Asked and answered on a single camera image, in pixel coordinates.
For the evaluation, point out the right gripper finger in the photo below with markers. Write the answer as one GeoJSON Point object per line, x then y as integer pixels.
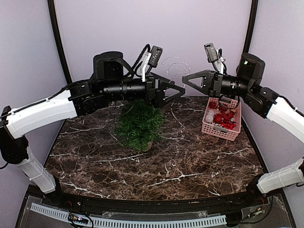
{"type": "Point", "coordinates": [203, 88]}
{"type": "Point", "coordinates": [197, 78]}

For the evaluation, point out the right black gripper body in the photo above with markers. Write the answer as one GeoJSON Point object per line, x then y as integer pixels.
{"type": "Point", "coordinates": [243, 86]}

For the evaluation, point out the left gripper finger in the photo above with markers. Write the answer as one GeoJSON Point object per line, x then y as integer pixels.
{"type": "Point", "coordinates": [165, 96]}
{"type": "Point", "coordinates": [164, 84]}

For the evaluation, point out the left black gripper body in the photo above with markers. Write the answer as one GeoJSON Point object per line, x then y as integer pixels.
{"type": "Point", "coordinates": [116, 90]}

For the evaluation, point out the small green christmas tree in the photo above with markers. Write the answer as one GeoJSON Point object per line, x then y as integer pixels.
{"type": "Point", "coordinates": [139, 125]}

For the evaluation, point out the pink plastic basket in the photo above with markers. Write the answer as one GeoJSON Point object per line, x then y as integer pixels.
{"type": "Point", "coordinates": [215, 129]}

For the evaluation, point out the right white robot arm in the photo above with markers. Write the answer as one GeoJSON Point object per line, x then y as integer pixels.
{"type": "Point", "coordinates": [266, 103]}

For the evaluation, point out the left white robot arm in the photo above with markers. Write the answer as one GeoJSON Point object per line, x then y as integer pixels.
{"type": "Point", "coordinates": [72, 101]}

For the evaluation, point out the white ball ornament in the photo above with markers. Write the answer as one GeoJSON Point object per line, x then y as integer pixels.
{"type": "Point", "coordinates": [209, 116]}

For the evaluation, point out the red ball ornament cluster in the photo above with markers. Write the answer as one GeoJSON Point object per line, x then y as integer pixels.
{"type": "Point", "coordinates": [225, 118]}

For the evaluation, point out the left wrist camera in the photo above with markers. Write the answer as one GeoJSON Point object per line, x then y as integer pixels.
{"type": "Point", "coordinates": [150, 59]}

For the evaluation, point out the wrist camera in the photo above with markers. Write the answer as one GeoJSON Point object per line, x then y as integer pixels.
{"type": "Point", "coordinates": [150, 59]}
{"type": "Point", "coordinates": [214, 57]}

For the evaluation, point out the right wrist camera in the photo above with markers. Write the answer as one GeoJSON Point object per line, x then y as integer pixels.
{"type": "Point", "coordinates": [214, 57]}

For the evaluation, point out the right black frame pole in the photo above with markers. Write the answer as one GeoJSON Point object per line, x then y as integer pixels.
{"type": "Point", "coordinates": [250, 26]}

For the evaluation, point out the black frame pole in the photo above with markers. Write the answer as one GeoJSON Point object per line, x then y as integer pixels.
{"type": "Point", "coordinates": [250, 26]}
{"type": "Point", "coordinates": [58, 41]}

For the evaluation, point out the left black frame pole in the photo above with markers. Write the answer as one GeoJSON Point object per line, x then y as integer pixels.
{"type": "Point", "coordinates": [58, 41]}

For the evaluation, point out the white perforated cable duct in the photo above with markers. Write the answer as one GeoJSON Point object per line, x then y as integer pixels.
{"type": "Point", "coordinates": [82, 221]}

